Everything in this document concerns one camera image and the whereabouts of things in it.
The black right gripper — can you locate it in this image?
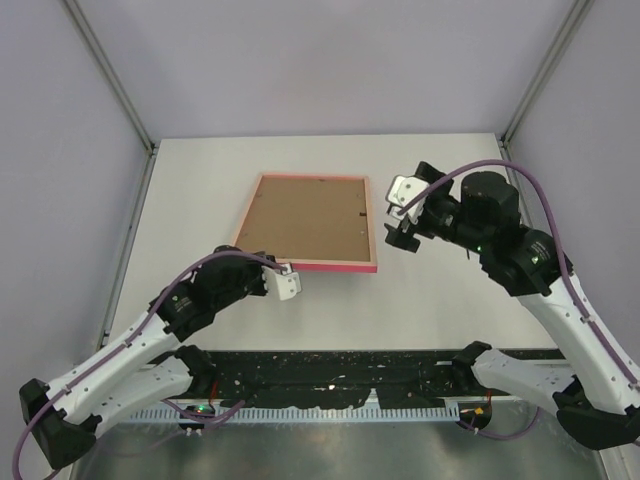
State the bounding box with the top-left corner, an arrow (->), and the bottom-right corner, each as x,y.
386,160 -> 491,253

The pink picture frame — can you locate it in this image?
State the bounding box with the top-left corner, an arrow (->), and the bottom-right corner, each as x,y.
232,172 -> 379,275

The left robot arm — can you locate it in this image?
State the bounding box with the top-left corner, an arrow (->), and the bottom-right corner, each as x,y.
12,245 -> 301,478

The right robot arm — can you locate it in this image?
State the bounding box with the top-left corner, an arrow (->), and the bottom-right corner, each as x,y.
385,160 -> 639,451

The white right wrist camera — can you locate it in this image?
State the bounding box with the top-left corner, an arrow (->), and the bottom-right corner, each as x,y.
385,175 -> 429,225

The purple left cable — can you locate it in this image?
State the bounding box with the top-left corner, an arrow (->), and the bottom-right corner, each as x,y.
12,249 -> 296,480

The purple cable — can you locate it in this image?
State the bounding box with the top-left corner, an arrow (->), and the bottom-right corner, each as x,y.
12,249 -> 296,480
394,159 -> 640,441

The brown frame backing board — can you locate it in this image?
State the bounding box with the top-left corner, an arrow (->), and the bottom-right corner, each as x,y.
237,177 -> 372,264

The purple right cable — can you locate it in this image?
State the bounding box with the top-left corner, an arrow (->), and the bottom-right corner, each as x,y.
394,159 -> 640,441

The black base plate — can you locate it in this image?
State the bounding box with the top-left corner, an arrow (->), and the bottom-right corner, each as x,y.
178,350 -> 488,410

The slotted cable duct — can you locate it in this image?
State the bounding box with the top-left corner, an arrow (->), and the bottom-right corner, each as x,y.
127,404 -> 461,424

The right aluminium frame post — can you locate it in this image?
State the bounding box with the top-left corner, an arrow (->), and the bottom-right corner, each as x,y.
498,0 -> 595,150

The aluminium frame post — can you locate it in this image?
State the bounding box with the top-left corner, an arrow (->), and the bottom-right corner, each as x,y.
60,0 -> 155,155
498,0 -> 595,150

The left aluminium frame post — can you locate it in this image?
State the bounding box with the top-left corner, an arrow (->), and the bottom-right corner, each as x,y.
60,0 -> 155,155

